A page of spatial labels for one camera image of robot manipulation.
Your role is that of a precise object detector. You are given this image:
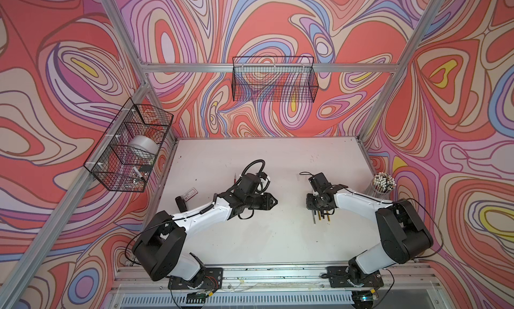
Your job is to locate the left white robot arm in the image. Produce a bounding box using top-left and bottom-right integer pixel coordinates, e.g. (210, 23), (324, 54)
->
(132, 172), (278, 286)

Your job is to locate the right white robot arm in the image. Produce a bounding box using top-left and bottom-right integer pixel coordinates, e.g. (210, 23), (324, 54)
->
(306, 172), (434, 284)

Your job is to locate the silver tape roll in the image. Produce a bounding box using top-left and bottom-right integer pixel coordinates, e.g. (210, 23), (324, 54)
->
(128, 135), (159, 160)

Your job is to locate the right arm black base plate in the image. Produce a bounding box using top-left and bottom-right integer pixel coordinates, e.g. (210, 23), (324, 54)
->
(321, 266), (384, 290)

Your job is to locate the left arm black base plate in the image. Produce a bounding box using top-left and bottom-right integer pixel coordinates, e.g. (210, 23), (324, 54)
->
(168, 267), (224, 291)

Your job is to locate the back black wire basket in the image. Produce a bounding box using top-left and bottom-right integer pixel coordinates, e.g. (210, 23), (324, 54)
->
(232, 55), (319, 103)

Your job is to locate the black wire basket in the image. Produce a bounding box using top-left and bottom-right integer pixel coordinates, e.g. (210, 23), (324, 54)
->
(84, 99), (174, 193)
(232, 55), (319, 103)

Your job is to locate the left black wire basket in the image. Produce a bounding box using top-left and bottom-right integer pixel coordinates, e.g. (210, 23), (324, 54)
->
(84, 99), (174, 193)

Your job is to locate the aluminium frame corner post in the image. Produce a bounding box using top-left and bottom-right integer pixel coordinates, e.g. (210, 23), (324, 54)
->
(94, 0), (179, 143)

